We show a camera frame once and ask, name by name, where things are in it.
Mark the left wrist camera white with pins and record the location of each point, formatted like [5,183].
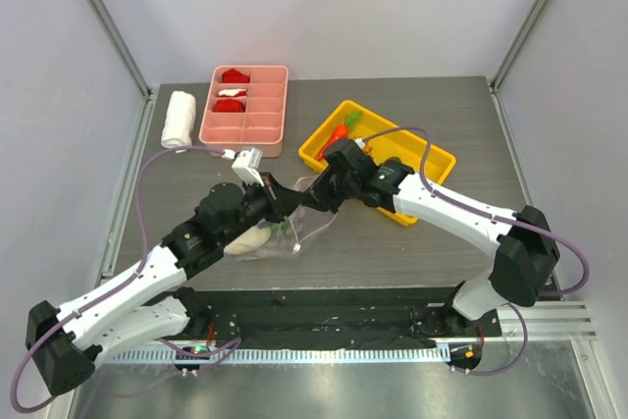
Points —
[245,163]

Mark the red fake food lower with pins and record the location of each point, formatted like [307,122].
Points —
[229,105]

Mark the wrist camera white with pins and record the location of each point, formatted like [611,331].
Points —
[363,145]
[245,163]

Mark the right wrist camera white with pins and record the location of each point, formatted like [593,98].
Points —
[363,145]

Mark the rolled white towel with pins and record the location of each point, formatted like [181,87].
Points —
[179,121]

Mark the fake white radish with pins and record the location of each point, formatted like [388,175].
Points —
[250,240]

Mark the red fake food top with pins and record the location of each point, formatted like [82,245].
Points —
[233,75]

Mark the pink divided organizer tray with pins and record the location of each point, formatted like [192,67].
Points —
[246,105]

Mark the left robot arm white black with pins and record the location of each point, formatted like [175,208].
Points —
[65,341]

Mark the fake carrot orange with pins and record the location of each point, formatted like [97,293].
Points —
[341,131]

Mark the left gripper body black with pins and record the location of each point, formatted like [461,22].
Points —
[271,205]

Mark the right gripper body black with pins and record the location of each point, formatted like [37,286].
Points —
[329,189]

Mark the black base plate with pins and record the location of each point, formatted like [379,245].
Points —
[337,318]

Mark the clear zip top bag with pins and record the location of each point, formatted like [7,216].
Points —
[292,235]

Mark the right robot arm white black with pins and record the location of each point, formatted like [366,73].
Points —
[519,244]

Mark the white slotted cable duct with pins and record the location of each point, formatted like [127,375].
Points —
[160,354]

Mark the white red fake food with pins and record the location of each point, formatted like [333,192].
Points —
[232,92]

